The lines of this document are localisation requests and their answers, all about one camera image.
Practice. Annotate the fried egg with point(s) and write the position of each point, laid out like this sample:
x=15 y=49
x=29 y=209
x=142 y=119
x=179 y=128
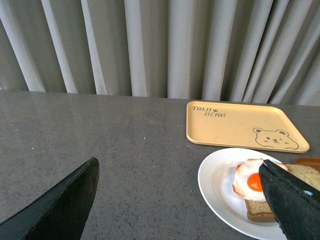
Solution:
x=247 y=181

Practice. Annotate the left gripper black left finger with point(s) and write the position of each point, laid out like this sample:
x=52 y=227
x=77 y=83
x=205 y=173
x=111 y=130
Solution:
x=60 y=213

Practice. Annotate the grey curtain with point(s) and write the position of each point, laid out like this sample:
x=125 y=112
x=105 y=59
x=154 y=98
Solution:
x=252 y=51

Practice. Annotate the white round plate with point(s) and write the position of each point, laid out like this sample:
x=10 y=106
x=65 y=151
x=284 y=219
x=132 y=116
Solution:
x=215 y=178

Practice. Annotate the bread slice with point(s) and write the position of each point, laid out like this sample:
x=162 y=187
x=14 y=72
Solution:
x=259 y=211
x=305 y=173

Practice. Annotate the brown wooden tray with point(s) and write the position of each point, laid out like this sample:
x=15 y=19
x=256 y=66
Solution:
x=309 y=161

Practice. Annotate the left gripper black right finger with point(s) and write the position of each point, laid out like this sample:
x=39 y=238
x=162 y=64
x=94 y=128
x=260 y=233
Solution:
x=295 y=204

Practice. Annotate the yellow bear tray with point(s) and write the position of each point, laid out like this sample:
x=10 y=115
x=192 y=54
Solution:
x=255 y=127

